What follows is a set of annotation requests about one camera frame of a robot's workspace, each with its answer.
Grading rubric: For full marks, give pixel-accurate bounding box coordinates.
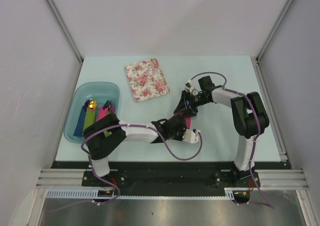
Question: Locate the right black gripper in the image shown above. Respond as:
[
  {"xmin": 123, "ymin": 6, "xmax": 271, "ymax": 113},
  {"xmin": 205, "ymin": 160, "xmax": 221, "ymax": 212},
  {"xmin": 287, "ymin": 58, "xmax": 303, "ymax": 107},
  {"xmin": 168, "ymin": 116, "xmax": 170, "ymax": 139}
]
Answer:
[{"xmin": 174, "ymin": 90, "xmax": 210, "ymax": 118}]

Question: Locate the magenta paper napkin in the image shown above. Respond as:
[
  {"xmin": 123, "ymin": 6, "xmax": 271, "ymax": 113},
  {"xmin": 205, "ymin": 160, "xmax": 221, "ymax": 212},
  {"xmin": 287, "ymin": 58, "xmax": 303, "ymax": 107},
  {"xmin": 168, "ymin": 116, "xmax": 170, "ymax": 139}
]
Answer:
[{"xmin": 169, "ymin": 114, "xmax": 192, "ymax": 129}]

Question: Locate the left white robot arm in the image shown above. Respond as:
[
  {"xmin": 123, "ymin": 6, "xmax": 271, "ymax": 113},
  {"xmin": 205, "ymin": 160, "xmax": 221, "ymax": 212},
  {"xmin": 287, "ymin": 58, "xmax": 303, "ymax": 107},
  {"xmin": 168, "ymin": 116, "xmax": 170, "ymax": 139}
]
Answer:
[{"xmin": 82, "ymin": 113, "xmax": 191, "ymax": 186}]

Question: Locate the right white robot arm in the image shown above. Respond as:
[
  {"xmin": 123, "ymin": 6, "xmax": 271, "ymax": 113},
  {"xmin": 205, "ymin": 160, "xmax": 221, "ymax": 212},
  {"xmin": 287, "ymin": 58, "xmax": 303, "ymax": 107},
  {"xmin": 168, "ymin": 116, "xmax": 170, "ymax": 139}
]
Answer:
[{"xmin": 173, "ymin": 75, "xmax": 270, "ymax": 187}]

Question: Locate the green rolled napkin bundle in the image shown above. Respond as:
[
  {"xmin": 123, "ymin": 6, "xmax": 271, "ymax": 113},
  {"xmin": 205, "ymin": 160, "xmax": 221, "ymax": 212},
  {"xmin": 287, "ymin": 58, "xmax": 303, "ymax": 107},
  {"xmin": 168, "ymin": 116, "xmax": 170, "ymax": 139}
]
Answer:
[{"xmin": 83, "ymin": 99, "xmax": 98, "ymax": 131}]

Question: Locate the blue rolled napkin bundle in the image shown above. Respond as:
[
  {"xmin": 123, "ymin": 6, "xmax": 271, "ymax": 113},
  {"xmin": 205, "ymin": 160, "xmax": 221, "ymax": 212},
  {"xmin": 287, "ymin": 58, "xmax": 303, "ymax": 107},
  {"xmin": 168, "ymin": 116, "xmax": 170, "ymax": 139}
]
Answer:
[{"xmin": 73, "ymin": 100, "xmax": 90, "ymax": 137}]

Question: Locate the floral rectangular tray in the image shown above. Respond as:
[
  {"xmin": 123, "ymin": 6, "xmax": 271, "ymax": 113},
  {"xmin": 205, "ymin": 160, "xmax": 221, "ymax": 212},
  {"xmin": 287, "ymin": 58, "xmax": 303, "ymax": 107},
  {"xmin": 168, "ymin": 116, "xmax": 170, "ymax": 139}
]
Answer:
[{"xmin": 124, "ymin": 58, "xmax": 171, "ymax": 103}]

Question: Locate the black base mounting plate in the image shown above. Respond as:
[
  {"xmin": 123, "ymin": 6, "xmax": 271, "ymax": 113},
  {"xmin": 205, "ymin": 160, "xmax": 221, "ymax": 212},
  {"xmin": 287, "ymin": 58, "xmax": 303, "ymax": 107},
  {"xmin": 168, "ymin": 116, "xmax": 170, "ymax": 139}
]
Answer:
[{"xmin": 51, "ymin": 160, "xmax": 261, "ymax": 197}]

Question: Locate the teal translucent plastic bin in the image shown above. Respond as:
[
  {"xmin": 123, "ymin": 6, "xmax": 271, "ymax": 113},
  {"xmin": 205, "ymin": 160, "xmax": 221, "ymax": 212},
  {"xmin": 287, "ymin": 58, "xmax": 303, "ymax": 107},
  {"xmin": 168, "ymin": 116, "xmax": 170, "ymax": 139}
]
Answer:
[{"xmin": 63, "ymin": 81, "xmax": 120, "ymax": 144}]

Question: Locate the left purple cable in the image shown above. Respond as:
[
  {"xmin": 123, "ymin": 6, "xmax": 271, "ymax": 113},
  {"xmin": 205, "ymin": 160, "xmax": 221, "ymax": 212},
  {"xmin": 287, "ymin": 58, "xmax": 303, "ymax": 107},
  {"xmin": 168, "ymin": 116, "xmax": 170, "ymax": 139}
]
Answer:
[{"xmin": 47, "ymin": 124, "xmax": 203, "ymax": 213}]

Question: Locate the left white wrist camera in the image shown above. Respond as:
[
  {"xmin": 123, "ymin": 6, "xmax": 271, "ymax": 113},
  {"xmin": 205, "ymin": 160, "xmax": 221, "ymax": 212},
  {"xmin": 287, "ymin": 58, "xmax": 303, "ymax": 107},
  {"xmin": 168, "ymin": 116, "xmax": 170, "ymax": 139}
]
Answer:
[{"xmin": 182, "ymin": 129, "xmax": 201, "ymax": 144}]

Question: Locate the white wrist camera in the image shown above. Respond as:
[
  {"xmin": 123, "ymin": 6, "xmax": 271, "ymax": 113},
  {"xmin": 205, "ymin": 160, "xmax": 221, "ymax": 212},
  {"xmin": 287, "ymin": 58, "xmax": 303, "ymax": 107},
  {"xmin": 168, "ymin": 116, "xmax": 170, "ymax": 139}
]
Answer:
[
  {"xmin": 184, "ymin": 79, "xmax": 198, "ymax": 96},
  {"xmin": 182, "ymin": 129, "xmax": 201, "ymax": 144}
]

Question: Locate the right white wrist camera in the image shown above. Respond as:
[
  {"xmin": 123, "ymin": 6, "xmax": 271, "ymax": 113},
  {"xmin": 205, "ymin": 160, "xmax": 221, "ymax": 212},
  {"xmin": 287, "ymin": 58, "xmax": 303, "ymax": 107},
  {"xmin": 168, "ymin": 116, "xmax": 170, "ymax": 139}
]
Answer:
[{"xmin": 184, "ymin": 79, "xmax": 198, "ymax": 96}]

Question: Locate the white slotted cable duct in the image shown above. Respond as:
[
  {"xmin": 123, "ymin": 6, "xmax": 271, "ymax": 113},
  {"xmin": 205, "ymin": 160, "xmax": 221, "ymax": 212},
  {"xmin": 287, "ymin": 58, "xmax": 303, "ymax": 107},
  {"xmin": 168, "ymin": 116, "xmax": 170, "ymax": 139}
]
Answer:
[{"xmin": 46, "ymin": 188, "xmax": 234, "ymax": 200}]

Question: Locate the aluminium frame rail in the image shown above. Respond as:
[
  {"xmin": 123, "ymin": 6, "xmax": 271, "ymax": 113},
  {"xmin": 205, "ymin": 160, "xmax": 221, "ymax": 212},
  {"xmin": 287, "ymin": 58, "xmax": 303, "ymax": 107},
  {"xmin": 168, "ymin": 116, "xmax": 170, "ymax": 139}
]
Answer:
[{"xmin": 36, "ymin": 169, "xmax": 87, "ymax": 190}]

